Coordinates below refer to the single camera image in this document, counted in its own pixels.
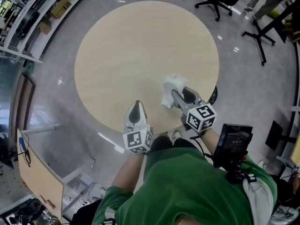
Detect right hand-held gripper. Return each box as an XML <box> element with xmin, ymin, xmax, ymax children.
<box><xmin>171</xmin><ymin>87</ymin><xmax>218</xmax><ymax>134</ymax></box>

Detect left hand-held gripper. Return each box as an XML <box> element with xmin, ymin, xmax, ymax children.
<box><xmin>122</xmin><ymin>100</ymin><xmax>154</xmax><ymax>155</ymax></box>

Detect person's right forearm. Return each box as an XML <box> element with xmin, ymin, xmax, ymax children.
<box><xmin>200</xmin><ymin>128</ymin><xmax>223</xmax><ymax>157</ymax></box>

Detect person's left forearm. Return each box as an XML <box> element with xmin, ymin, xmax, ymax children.
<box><xmin>112</xmin><ymin>152</ymin><xmax>145</xmax><ymax>193</ymax></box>

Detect black round stool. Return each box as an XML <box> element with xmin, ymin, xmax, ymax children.
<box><xmin>207</xmin><ymin>85</ymin><xmax>218</xmax><ymax>105</ymax></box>

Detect person's white shoe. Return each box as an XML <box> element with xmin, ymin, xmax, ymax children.
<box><xmin>172</xmin><ymin>129</ymin><xmax>183</xmax><ymax>145</ymax></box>

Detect person's black trousers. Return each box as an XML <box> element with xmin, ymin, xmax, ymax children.
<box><xmin>149</xmin><ymin>135</ymin><xmax>199</xmax><ymax>154</ymax></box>

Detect black chest-mounted screen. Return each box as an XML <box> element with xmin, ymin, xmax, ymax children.
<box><xmin>213</xmin><ymin>123</ymin><xmax>254</xmax><ymax>168</ymax></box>

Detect round wooden table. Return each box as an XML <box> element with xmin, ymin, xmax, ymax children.
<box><xmin>74</xmin><ymin>0</ymin><xmax>220</xmax><ymax>135</ymax></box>

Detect person's green shirt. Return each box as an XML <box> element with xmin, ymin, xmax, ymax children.
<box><xmin>91</xmin><ymin>148</ymin><xmax>278</xmax><ymax>225</ymax></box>

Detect black flat stand base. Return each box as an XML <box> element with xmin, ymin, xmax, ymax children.
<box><xmin>265</xmin><ymin>120</ymin><xmax>296</xmax><ymax>153</ymax></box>

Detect black rolling stand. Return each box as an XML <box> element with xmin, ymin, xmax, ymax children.
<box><xmin>241</xmin><ymin>8</ymin><xmax>300</xmax><ymax>67</ymax></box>

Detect rectangular wooden desk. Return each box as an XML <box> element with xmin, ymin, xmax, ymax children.
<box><xmin>17</xmin><ymin>124</ymin><xmax>104</xmax><ymax>220</ymax></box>

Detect brown wooden panel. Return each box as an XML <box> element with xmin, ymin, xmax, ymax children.
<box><xmin>9</xmin><ymin>73</ymin><xmax>36</xmax><ymax>135</ymax></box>

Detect green plastic container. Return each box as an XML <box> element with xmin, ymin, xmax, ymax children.
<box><xmin>24</xmin><ymin>62</ymin><xmax>35</xmax><ymax>76</ymax></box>

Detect green bag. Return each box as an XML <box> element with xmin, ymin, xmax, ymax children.
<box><xmin>267</xmin><ymin>9</ymin><xmax>282</xmax><ymax>18</ymax></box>

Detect small cardboard box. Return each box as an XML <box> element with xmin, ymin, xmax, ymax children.
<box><xmin>38</xmin><ymin>20</ymin><xmax>52</xmax><ymax>35</ymax></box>

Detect large printed cardboard box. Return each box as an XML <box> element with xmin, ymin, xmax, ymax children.
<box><xmin>50</xmin><ymin>0</ymin><xmax>71</xmax><ymax>20</ymax></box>

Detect white shelving unit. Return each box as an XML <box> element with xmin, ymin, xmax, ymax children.
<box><xmin>0</xmin><ymin>0</ymin><xmax>97</xmax><ymax>63</ymax></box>

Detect black screen mount clamp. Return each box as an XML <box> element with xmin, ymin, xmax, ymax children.
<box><xmin>226</xmin><ymin>157</ymin><xmax>256</xmax><ymax>185</ymax></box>

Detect black coiled cable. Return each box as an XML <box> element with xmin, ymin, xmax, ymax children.
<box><xmin>20</xmin><ymin>134</ymin><xmax>32</xmax><ymax>167</ymax></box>

